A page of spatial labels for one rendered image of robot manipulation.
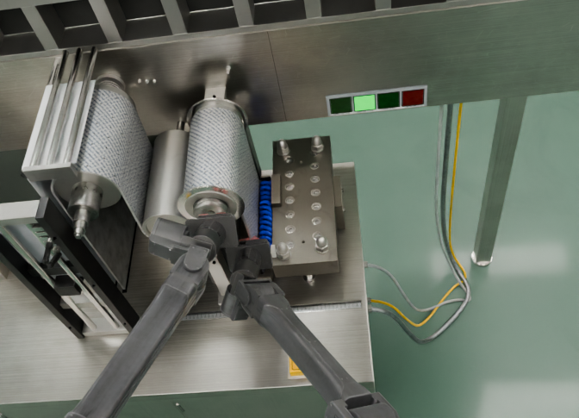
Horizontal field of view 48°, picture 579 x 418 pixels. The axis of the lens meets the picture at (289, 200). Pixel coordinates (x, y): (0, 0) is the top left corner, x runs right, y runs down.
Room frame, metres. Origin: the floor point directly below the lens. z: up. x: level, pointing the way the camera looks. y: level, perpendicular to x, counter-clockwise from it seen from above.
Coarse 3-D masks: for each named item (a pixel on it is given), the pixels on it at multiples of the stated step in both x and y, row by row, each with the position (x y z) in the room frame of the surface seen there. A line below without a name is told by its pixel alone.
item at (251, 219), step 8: (248, 152) 1.06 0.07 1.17; (248, 160) 1.04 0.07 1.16; (248, 168) 1.02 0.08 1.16; (248, 176) 1.00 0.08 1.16; (256, 176) 1.07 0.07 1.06; (248, 184) 0.97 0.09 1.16; (256, 184) 1.04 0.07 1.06; (248, 192) 0.95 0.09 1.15; (256, 192) 1.02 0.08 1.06; (248, 200) 0.93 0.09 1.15; (256, 200) 1.00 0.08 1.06; (248, 208) 0.91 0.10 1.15; (256, 208) 0.97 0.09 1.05; (248, 216) 0.89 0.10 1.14; (256, 216) 0.95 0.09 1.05; (248, 224) 0.87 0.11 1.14; (256, 224) 0.93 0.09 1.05; (248, 232) 0.86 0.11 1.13; (256, 232) 0.91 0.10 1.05
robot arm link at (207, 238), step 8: (184, 232) 0.71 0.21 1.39; (200, 232) 0.71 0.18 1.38; (208, 232) 0.71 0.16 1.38; (184, 240) 0.69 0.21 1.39; (192, 240) 0.69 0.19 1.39; (200, 240) 0.68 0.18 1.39; (208, 240) 0.68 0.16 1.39; (216, 240) 0.69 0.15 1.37; (208, 248) 0.67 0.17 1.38; (216, 248) 0.67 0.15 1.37
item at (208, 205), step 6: (204, 198) 0.86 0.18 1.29; (210, 198) 0.86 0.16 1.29; (216, 198) 0.86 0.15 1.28; (198, 204) 0.85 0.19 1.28; (204, 204) 0.84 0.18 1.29; (210, 204) 0.84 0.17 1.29; (216, 204) 0.84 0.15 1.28; (222, 204) 0.85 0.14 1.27; (198, 210) 0.85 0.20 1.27; (204, 210) 0.84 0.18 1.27; (210, 210) 0.84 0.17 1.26; (216, 210) 0.84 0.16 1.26; (222, 210) 0.84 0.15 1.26
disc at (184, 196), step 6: (198, 186) 0.87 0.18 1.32; (204, 186) 0.86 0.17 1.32; (210, 186) 0.86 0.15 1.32; (216, 186) 0.86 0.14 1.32; (186, 192) 0.87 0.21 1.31; (192, 192) 0.87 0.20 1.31; (198, 192) 0.86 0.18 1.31; (222, 192) 0.85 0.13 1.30; (228, 192) 0.85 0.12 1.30; (234, 192) 0.85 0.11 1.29; (180, 198) 0.87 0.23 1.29; (186, 198) 0.87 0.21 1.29; (234, 198) 0.85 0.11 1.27; (240, 198) 0.85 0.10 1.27; (180, 204) 0.87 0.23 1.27; (240, 204) 0.85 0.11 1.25; (180, 210) 0.87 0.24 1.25; (240, 210) 0.85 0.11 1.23; (186, 216) 0.87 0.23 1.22
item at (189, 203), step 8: (216, 104) 1.11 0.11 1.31; (200, 192) 0.86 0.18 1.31; (208, 192) 0.86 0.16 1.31; (216, 192) 0.86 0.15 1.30; (192, 200) 0.86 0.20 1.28; (224, 200) 0.85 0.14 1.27; (232, 200) 0.85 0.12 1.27; (192, 208) 0.87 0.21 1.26; (232, 208) 0.85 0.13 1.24; (192, 216) 0.87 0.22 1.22
